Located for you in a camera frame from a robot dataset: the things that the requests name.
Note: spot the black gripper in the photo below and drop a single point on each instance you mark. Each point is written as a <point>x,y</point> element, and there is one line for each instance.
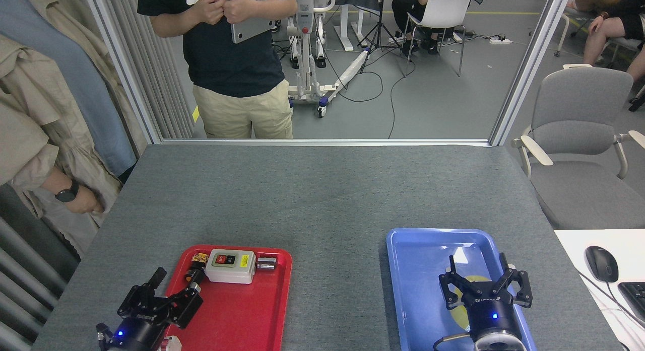
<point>491,316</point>
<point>138,333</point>

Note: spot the yellow tape roll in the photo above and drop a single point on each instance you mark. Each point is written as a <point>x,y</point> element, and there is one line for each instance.
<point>461,318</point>

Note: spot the person's left forearm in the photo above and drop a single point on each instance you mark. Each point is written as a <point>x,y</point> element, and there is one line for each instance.
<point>277,7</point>

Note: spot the person's right forearm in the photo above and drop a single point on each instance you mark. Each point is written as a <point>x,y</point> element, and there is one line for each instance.
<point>171,23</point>

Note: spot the person's hand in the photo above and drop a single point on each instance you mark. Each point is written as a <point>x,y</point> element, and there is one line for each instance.
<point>83,201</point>

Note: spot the person's right hand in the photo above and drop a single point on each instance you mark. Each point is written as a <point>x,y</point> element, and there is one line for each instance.
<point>209,8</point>

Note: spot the person's left hand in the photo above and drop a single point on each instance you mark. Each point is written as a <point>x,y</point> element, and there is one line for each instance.
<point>241,7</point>

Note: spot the black orange push button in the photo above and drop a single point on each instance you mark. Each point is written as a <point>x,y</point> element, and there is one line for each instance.
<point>194,274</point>

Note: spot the blue plastic tray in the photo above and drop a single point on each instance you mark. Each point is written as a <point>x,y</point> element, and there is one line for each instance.
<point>413,290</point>

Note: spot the red plastic tray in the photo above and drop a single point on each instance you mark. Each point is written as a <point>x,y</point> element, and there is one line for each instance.
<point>242,316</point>

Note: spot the white desk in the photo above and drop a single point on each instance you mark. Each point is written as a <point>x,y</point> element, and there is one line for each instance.
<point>579,300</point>

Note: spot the silver cylinder part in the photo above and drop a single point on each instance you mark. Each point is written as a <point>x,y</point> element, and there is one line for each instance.
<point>266,263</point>

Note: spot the black computer mouse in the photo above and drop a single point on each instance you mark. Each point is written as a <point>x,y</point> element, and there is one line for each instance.
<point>602,264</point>

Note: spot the grey ribbed panel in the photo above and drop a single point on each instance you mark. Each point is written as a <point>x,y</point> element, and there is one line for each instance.
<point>20,300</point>
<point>161,89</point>

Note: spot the black wristwatch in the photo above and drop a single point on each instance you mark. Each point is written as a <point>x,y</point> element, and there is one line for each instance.
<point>66,194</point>

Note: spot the black keyboard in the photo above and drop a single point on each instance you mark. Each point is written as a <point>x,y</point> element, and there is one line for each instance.
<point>636,300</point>

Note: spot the grey office chair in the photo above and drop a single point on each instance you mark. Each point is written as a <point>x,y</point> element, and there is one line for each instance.
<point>579,104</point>

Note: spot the person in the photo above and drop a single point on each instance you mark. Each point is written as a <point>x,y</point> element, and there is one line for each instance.
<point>232,64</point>
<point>604,31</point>
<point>70,89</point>
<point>403,8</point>

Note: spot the white power strip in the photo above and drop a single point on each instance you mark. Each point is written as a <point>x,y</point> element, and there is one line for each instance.
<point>500,40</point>

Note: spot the white chair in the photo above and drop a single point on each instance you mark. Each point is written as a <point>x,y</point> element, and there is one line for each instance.
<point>443,8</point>

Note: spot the white desk leg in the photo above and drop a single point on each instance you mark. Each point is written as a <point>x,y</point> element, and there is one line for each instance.
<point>345,28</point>

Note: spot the black tripod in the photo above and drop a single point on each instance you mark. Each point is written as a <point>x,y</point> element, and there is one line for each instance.
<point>381,3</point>

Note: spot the white stand on wheels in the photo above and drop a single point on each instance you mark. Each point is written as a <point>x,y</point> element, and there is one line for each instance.
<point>304,13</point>

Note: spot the white switch box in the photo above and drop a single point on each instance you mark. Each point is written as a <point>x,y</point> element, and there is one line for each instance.
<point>232,273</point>

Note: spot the silver rail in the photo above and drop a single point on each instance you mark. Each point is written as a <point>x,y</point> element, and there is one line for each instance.
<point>327,142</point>

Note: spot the silver post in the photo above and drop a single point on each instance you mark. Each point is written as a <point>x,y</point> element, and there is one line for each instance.
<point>529,69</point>
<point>126,69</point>

